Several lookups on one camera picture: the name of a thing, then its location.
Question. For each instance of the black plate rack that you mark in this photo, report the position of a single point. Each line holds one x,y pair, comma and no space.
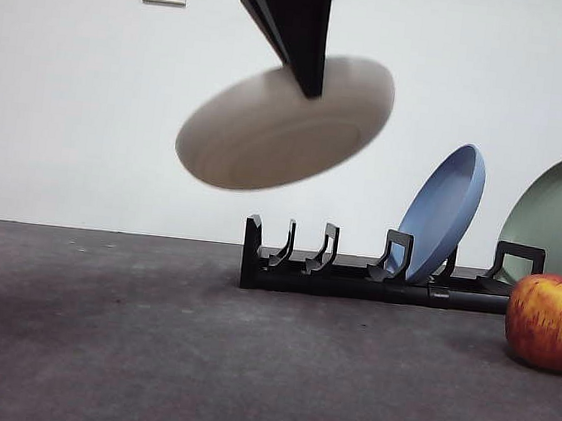
333,284

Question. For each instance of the blue plate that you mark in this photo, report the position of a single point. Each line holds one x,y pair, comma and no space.
441,212

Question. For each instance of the pale yellow beige plate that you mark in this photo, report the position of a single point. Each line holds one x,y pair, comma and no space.
268,144

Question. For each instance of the red yellow apple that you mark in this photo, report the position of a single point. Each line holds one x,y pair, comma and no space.
550,324

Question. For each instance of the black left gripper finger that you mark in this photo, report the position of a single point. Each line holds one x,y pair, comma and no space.
261,17
306,22

